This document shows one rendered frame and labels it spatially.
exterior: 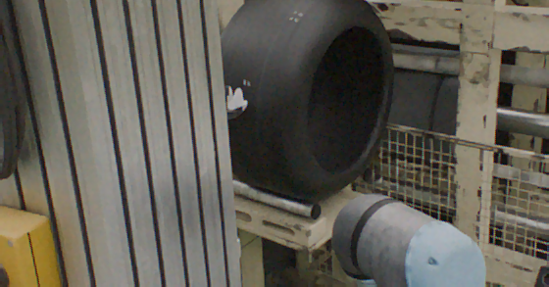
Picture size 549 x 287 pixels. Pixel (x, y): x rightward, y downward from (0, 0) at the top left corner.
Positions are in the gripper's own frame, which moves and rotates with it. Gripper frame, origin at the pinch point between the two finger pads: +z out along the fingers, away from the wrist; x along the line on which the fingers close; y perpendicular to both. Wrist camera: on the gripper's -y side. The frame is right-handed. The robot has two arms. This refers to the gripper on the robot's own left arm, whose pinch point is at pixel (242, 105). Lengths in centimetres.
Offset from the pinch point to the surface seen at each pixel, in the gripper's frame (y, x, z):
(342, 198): -41, -1, 46
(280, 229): -42.2, 2.0, 18.2
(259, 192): -32.2, 9.6, 17.6
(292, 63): 10.9, -10.2, 7.4
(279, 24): 19.2, -3.2, 11.2
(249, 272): -72, 27, 33
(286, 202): -32.5, -0.7, 17.5
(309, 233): -38.8, -9.9, 15.8
